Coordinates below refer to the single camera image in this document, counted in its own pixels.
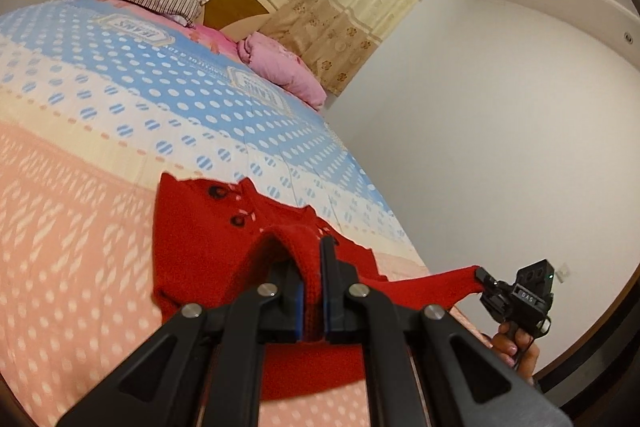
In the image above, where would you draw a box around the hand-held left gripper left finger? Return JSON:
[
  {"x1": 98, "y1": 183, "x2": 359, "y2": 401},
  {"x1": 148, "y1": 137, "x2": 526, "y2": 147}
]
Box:
[{"x1": 57, "y1": 257, "x2": 304, "y2": 427}]

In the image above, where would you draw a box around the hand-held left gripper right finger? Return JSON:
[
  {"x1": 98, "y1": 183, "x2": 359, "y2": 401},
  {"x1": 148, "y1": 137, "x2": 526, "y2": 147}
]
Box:
[{"x1": 319, "y1": 235, "x2": 573, "y2": 427}]

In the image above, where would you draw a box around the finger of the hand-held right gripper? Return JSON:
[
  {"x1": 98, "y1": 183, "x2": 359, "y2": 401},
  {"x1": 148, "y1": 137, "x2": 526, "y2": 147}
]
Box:
[
  {"x1": 480, "y1": 289, "x2": 511, "y2": 324},
  {"x1": 474, "y1": 268, "x2": 503, "y2": 292}
]

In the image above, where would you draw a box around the red embroidered knit sweater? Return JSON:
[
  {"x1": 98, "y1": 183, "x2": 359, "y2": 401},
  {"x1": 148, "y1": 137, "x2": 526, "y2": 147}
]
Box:
[{"x1": 151, "y1": 173, "x2": 483, "y2": 403}]

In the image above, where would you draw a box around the person's right hand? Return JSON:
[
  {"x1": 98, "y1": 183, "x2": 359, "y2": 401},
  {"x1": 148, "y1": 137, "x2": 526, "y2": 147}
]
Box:
[{"x1": 487, "y1": 322, "x2": 542, "y2": 385}]

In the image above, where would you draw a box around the dark wooden trim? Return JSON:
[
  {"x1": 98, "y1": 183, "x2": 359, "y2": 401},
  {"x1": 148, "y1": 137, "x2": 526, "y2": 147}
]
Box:
[{"x1": 532, "y1": 257, "x2": 640, "y2": 393}]

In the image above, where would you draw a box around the pink pillow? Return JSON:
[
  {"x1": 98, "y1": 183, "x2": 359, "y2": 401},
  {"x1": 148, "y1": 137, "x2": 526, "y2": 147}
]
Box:
[{"x1": 236, "y1": 32, "x2": 327, "y2": 110}]

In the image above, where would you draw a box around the polka dot bedspread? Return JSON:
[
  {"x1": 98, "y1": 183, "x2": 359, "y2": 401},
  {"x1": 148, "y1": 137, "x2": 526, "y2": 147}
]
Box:
[{"x1": 0, "y1": 0, "x2": 501, "y2": 427}]

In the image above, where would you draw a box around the beige floral curtain panel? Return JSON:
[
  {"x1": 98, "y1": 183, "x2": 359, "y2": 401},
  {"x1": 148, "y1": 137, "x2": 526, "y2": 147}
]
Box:
[{"x1": 260, "y1": 0, "x2": 463, "y2": 96}]

